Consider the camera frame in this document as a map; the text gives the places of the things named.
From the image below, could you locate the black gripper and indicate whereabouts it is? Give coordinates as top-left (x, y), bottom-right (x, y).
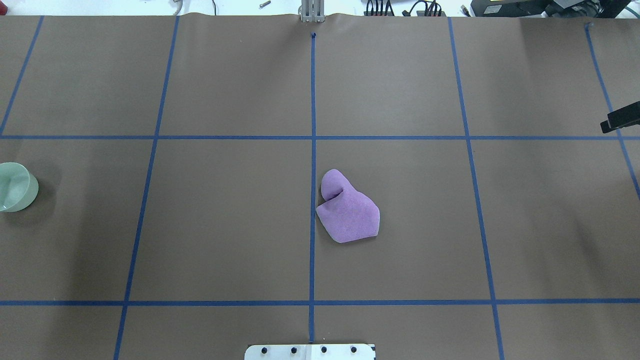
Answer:
top-left (599, 101), bottom-right (640, 134)

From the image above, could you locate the purple cloth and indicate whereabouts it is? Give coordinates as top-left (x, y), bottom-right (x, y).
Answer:
top-left (316, 169), bottom-right (381, 244)

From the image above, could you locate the green ceramic bowl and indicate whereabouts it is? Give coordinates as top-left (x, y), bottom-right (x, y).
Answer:
top-left (0, 162), bottom-right (39, 213)

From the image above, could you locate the black laptop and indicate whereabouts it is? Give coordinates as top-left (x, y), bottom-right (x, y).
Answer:
top-left (470, 0), bottom-right (632, 19)

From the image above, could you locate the aluminium frame post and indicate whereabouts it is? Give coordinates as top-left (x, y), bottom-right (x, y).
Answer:
top-left (298, 0), bottom-right (326, 23)

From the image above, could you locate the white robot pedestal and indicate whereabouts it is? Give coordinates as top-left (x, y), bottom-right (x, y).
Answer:
top-left (244, 343), bottom-right (377, 360)

